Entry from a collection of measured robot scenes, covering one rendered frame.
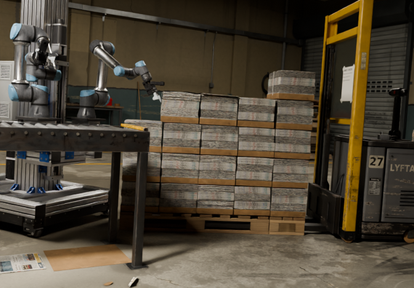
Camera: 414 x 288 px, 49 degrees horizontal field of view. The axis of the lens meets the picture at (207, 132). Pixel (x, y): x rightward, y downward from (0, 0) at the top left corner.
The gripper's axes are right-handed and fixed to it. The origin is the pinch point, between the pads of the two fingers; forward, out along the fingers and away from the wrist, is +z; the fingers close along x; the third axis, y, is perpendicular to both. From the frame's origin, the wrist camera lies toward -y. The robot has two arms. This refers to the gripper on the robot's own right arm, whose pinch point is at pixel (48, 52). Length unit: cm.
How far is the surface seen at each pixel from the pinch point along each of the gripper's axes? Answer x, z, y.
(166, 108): -97, -14, 16
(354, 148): -211, 75, 22
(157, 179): -101, -15, 71
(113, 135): -29, 46, 43
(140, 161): -48, 48, 55
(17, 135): 19, 38, 51
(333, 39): -225, 27, -69
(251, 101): -151, 20, 0
